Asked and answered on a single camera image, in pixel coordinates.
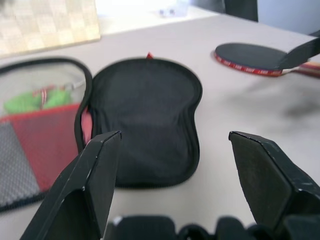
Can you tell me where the black paddle case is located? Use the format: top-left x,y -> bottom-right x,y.
0,52 -> 203,214

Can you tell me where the black rubber table tennis paddle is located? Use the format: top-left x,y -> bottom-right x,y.
213,42 -> 320,80

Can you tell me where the light wooden board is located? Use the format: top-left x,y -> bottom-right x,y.
0,0 -> 102,60

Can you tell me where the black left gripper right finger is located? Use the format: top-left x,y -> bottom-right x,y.
228,130 -> 320,235

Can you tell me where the green packet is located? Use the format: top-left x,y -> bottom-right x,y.
3,84 -> 74,114

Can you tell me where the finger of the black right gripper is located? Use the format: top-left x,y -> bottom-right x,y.
276,36 -> 320,71

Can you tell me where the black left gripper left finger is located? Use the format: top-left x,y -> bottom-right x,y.
21,130 -> 123,240

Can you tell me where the black chair back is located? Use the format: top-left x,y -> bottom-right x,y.
223,0 -> 259,23

